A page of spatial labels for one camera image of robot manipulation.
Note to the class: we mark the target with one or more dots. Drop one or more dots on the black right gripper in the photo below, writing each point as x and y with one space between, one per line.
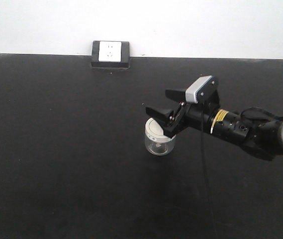
197 116

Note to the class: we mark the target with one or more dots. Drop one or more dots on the glass jar with white lid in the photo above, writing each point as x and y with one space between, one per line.
155 141

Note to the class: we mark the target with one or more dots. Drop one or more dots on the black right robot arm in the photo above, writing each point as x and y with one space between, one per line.
255 130

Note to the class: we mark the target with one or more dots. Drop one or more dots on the white socket in black box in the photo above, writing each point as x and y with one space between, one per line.
110 54

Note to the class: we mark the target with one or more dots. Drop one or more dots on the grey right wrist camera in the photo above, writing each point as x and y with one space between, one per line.
201 89

